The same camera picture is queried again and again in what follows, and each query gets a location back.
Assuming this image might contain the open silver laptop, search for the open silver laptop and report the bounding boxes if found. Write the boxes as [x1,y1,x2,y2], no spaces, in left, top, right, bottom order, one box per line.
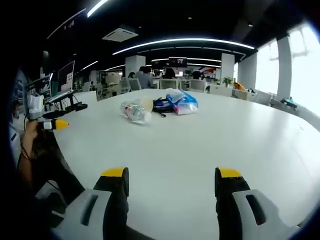
[44,60,76,103]

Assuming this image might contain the straight ceiling light strip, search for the straight ceiling light strip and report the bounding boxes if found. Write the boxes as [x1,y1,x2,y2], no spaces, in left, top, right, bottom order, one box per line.
[86,0,109,19]

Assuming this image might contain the long curved ceiling light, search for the long curved ceiling light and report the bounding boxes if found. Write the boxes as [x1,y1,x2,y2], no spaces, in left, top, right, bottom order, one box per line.
[111,37,256,56]

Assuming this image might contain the black pouch with cord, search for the black pouch with cord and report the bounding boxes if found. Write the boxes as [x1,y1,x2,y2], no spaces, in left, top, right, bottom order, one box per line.
[151,98,174,118]

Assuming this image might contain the beige paper cup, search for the beige paper cup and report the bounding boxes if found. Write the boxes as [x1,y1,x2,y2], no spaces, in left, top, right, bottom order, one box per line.
[139,95,154,114]

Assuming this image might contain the white round table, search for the white round table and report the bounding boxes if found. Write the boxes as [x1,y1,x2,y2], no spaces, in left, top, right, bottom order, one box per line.
[53,88,320,240]

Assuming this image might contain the ceiling air conditioner vent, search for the ceiling air conditioner vent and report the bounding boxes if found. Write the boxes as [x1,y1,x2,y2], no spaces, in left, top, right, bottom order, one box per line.
[101,24,139,42]

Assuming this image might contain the person's left hand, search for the person's left hand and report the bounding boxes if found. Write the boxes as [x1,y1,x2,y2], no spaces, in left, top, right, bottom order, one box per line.
[21,119,43,151]

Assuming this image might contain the black laptop stand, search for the black laptop stand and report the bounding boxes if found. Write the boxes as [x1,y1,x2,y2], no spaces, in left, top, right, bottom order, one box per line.
[44,93,89,113]

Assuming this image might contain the white office chair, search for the white office chair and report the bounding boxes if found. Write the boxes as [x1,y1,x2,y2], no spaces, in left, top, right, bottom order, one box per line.
[128,77,143,91]
[189,79,209,94]
[159,78,180,90]

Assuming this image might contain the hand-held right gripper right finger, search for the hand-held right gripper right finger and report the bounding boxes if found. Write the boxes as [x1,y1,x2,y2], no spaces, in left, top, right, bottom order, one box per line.
[214,166,301,240]

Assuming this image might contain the green potted plant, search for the green potted plant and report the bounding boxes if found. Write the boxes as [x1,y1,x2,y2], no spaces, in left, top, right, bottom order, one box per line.
[221,75,235,88]

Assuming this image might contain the blue clear plastic bag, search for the blue clear plastic bag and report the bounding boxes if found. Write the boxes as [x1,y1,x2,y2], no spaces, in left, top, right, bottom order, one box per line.
[165,89,199,116]

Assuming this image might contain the clear plastic bottle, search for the clear plastic bottle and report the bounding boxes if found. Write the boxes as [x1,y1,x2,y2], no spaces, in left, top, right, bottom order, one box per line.
[119,98,153,125]

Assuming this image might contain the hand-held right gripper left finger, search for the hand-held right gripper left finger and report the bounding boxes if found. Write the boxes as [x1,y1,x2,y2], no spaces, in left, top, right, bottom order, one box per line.
[53,166,130,240]

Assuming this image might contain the hanging display screen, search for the hanging display screen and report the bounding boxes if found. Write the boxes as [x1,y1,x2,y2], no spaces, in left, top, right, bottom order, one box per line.
[168,56,188,68]

